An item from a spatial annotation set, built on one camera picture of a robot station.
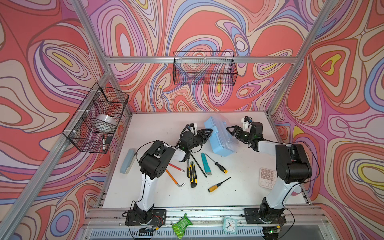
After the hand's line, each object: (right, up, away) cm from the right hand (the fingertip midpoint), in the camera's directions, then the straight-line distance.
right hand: (229, 133), depth 97 cm
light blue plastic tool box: (-7, -5, -13) cm, 15 cm away
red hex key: (-34, -21, -6) cm, 40 cm away
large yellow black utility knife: (-24, -26, -13) cm, 38 cm away
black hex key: (-21, -20, -6) cm, 29 cm away
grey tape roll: (-67, +9, -23) cm, 72 cm away
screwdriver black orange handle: (-7, -21, -7) cm, 23 cm away
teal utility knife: (-15, -21, -8) cm, 27 cm away
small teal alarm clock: (-7, -42, -28) cm, 51 cm away
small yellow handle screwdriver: (-11, -29, -15) cm, 34 cm away
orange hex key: (-32, -29, -14) cm, 45 cm away
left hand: (-11, +2, -9) cm, 14 cm away
